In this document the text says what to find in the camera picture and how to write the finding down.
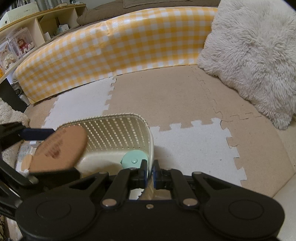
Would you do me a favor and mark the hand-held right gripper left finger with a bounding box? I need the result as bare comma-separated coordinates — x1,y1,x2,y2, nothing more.
67,160,148,208

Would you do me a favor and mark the wooden shelf unit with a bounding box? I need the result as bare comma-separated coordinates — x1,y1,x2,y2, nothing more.
0,3,88,82

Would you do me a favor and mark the pale doll in clear case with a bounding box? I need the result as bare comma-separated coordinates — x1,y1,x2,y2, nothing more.
0,43,17,70

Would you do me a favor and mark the white plastic packet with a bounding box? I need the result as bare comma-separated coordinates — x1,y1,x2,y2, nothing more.
15,141,39,175

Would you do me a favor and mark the beige fluffy rug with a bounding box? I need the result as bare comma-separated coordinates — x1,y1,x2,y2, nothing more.
0,98,30,163

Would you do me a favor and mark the brown bedding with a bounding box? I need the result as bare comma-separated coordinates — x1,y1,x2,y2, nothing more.
76,0,221,26

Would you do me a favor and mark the cream plastic lattice basket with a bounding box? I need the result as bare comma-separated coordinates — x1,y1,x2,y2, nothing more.
57,113,155,200

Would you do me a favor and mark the white storage box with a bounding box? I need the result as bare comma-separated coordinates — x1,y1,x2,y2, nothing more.
0,2,38,29

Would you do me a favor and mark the black furniture panel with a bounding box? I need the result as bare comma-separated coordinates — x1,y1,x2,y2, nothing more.
0,80,28,113

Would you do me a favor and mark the foam puzzle floor mat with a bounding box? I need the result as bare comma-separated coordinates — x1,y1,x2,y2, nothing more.
24,64,292,200

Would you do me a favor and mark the yellow checkered cushion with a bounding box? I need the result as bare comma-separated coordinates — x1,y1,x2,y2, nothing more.
14,6,219,105

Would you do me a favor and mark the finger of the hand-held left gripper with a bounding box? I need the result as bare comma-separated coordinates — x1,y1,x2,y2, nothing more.
0,160,80,186
0,122,55,150

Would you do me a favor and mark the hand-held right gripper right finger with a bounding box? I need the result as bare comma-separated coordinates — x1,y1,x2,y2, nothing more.
153,160,232,208

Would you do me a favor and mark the white fluffy pillow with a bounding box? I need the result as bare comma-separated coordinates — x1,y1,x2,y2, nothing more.
197,0,296,130

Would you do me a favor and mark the mint green round lid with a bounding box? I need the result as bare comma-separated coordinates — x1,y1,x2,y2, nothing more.
120,150,149,170

